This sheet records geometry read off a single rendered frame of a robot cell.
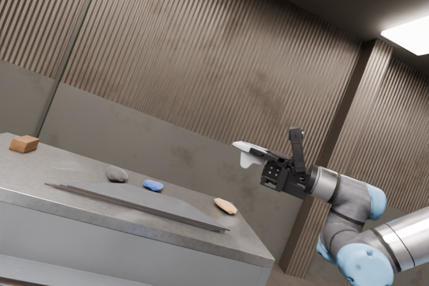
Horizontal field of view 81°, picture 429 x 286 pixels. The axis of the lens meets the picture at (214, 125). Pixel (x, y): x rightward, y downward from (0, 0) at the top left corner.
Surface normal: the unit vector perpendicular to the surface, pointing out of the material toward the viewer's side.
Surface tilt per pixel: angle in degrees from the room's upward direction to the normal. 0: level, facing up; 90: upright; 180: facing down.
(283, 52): 90
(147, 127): 90
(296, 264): 90
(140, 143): 90
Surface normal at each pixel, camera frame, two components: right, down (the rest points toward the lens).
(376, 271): -0.21, -0.08
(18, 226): 0.22, 0.09
